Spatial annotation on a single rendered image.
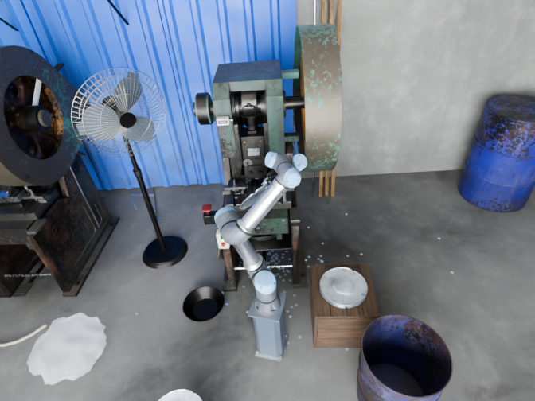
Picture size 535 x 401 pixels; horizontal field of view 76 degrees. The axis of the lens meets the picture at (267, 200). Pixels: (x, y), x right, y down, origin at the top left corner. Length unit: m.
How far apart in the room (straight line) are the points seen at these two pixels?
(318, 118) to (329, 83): 0.17
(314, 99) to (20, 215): 2.17
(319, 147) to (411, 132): 2.07
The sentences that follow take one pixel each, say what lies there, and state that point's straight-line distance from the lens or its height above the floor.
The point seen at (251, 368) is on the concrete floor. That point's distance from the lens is 2.40.
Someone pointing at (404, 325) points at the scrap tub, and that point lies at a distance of 2.14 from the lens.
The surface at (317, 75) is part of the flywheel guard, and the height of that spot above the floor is 1.59.
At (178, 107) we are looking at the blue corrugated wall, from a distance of 3.45.
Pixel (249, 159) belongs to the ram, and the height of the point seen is 1.02.
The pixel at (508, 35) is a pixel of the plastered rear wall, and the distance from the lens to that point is 3.80.
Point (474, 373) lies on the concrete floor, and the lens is 2.60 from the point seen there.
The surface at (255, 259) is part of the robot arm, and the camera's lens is 1.92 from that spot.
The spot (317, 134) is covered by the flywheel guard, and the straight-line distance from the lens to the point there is 1.78.
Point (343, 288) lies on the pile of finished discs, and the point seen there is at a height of 0.38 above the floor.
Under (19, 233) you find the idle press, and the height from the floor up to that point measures 0.60.
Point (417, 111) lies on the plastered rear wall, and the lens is 3.71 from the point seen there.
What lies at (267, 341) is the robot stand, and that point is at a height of 0.19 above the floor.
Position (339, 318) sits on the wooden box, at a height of 0.33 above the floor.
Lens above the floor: 2.14
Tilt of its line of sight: 38 degrees down
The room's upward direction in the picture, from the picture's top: 5 degrees counter-clockwise
